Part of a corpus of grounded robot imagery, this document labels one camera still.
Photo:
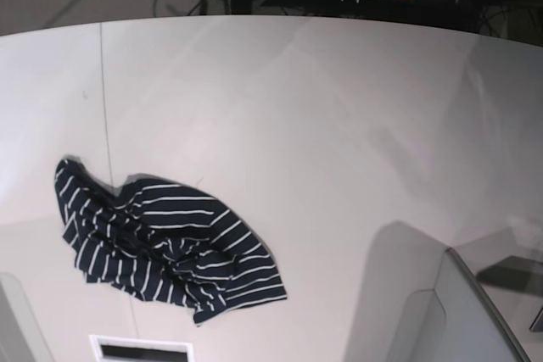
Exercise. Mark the navy white striped t-shirt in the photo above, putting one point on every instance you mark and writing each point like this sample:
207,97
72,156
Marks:
161,241

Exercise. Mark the grey monitor edge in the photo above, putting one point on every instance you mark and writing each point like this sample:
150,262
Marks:
505,332

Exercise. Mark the white slotted box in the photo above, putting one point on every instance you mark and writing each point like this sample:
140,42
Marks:
107,348

